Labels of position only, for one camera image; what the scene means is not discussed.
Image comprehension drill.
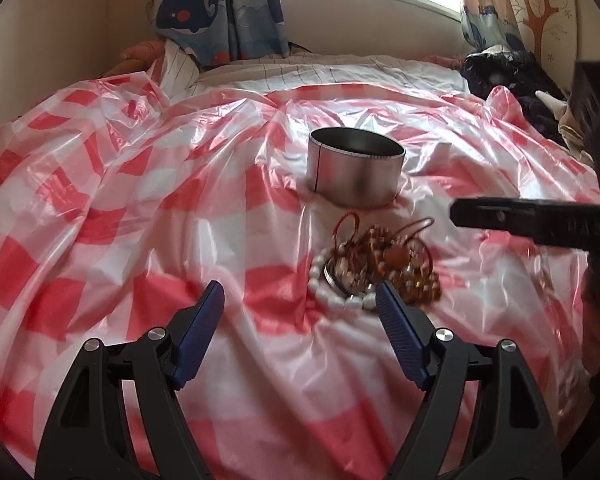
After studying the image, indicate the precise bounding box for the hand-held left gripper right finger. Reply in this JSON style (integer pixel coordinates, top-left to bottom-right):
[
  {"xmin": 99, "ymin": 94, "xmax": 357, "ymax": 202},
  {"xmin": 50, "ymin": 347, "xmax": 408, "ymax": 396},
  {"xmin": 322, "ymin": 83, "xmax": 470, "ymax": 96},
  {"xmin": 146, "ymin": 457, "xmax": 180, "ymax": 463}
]
[{"xmin": 375, "ymin": 281, "xmax": 563, "ymax": 480}]

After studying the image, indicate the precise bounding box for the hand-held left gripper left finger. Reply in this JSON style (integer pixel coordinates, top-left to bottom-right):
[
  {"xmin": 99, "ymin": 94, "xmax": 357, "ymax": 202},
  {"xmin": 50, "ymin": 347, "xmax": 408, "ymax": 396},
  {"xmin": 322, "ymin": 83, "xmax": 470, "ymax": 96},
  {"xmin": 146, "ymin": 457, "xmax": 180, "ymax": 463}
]
[{"xmin": 34, "ymin": 281, "xmax": 225, "ymax": 480}]

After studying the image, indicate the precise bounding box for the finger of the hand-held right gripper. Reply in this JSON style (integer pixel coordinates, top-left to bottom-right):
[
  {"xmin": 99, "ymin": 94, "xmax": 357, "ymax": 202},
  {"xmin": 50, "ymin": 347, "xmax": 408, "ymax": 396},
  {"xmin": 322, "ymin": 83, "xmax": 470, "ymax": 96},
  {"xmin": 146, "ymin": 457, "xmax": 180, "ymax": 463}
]
[{"xmin": 450, "ymin": 197, "xmax": 600, "ymax": 252}]

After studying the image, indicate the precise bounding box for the silver bangle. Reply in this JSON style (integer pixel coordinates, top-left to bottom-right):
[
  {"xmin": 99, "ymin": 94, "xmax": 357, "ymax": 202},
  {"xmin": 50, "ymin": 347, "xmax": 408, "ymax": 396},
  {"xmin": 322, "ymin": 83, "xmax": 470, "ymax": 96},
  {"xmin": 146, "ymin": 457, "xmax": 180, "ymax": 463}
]
[{"xmin": 324, "ymin": 264, "xmax": 363, "ymax": 295}]

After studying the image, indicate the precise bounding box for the white bead bracelet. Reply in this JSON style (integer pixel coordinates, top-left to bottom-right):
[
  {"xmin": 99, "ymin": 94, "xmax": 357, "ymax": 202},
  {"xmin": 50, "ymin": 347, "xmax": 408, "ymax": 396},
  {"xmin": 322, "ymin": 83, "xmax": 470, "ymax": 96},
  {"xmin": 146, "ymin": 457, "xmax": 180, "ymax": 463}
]
[{"xmin": 308, "ymin": 251, "xmax": 381, "ymax": 314}]

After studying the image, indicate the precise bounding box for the red string bracelet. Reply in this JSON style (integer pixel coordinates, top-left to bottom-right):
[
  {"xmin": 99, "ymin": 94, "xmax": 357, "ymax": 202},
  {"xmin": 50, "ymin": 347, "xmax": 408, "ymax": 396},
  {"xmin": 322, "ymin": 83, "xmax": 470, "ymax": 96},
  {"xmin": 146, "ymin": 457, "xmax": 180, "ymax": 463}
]
[{"xmin": 332, "ymin": 211, "xmax": 436, "ymax": 273}]

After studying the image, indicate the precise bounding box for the round metal tin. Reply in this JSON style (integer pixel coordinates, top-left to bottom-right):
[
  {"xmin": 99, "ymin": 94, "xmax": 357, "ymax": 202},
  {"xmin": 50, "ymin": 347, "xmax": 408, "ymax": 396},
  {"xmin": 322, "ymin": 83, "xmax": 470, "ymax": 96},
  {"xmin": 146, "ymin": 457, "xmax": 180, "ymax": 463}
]
[{"xmin": 305, "ymin": 128, "xmax": 406, "ymax": 209}]

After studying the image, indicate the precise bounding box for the cream cloth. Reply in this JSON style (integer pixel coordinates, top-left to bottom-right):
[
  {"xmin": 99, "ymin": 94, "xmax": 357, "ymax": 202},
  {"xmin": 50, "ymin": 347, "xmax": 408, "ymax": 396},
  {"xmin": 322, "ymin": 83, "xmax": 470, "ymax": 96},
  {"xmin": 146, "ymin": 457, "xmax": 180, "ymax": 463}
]
[{"xmin": 535, "ymin": 89, "xmax": 593, "ymax": 166}]

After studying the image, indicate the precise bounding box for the red white checked plastic sheet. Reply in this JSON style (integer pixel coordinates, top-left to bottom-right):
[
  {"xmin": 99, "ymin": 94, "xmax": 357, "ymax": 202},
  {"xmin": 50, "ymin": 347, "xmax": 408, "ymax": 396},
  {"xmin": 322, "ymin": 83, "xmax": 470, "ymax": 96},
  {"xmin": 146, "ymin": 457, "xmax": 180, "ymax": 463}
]
[{"xmin": 0, "ymin": 57, "xmax": 600, "ymax": 480}]

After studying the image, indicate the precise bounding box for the dark clothing pile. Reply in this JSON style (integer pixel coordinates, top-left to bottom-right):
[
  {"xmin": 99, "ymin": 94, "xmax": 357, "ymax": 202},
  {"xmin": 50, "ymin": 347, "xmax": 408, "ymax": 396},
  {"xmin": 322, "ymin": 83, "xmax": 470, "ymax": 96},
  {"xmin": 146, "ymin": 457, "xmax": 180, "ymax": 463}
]
[{"xmin": 461, "ymin": 46, "xmax": 573, "ymax": 146}]

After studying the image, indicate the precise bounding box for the narrow whale print curtain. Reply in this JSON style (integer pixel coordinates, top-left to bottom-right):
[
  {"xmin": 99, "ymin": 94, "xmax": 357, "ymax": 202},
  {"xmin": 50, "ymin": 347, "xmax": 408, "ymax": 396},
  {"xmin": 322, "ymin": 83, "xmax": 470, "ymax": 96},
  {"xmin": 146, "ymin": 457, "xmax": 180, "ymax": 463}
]
[{"xmin": 460, "ymin": 2, "xmax": 523, "ymax": 56}]

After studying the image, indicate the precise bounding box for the white striped quilt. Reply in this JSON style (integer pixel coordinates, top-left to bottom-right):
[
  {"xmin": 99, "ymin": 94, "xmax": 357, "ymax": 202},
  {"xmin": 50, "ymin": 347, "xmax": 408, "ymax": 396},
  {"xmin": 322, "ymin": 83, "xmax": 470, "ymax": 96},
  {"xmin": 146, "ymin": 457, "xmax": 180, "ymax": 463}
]
[{"xmin": 160, "ymin": 40, "xmax": 473, "ymax": 106}]

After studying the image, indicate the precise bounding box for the tan cloth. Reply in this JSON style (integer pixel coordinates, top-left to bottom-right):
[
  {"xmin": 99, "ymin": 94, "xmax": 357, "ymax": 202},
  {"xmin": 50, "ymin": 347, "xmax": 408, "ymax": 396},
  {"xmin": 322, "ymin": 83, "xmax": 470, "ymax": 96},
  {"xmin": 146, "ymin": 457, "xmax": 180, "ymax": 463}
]
[{"xmin": 100, "ymin": 57, "xmax": 153, "ymax": 80}]

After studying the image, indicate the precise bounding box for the pink pillow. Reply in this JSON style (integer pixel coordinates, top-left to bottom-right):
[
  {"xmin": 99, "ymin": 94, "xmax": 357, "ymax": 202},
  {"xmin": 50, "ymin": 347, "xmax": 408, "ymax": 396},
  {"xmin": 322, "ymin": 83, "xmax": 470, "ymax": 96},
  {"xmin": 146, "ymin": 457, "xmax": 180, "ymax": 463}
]
[{"xmin": 120, "ymin": 41, "xmax": 168, "ymax": 62}]

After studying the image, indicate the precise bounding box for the blue whale print curtain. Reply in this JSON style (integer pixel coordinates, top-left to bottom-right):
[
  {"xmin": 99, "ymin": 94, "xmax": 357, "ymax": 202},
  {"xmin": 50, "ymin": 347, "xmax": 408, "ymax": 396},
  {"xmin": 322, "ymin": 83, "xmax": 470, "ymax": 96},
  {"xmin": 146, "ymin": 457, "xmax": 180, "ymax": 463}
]
[{"xmin": 152, "ymin": 0, "xmax": 291, "ymax": 67}]

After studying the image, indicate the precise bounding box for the orange tree wall sticker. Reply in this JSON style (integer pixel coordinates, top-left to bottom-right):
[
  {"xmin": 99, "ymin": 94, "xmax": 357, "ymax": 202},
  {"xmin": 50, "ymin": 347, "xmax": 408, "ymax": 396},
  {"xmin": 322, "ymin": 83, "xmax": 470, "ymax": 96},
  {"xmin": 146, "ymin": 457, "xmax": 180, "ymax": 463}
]
[{"xmin": 510, "ymin": 0, "xmax": 577, "ymax": 61}]

